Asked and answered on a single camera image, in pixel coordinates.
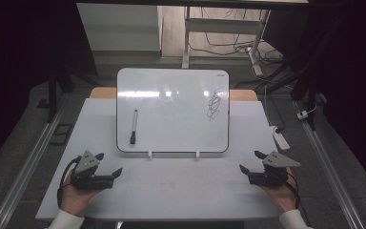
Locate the white power strip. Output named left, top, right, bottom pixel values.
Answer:
left=269, top=125, right=291, bottom=152

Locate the white whiteboard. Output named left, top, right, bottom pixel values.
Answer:
left=116, top=67, right=231, bottom=154

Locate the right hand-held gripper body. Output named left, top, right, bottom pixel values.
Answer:
left=248, top=151, right=301, bottom=188

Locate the person's right hand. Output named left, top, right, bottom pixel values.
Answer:
left=260, top=167, right=298, bottom=214

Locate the tangle of black floor cables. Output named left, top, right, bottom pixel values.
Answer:
left=189, top=7, right=284, bottom=66

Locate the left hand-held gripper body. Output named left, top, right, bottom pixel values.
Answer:
left=71, top=150, right=115, bottom=191

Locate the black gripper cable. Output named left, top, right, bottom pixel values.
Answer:
left=56, top=156, right=83, bottom=209
left=285, top=171, right=301, bottom=211

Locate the aluminium rail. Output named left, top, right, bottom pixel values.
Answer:
left=0, top=98, right=69, bottom=229
left=294, top=100, right=366, bottom=229

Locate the person's left hand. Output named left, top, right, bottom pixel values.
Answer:
left=59, top=173, right=103, bottom=218

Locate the white desk frame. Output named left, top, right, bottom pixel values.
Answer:
left=181, top=6, right=272, bottom=77

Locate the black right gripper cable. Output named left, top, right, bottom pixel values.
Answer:
left=285, top=171, right=301, bottom=211

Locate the black metal stand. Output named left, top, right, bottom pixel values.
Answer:
left=37, top=61, right=99, bottom=124

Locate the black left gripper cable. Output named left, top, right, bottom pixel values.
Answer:
left=56, top=156, right=83, bottom=209

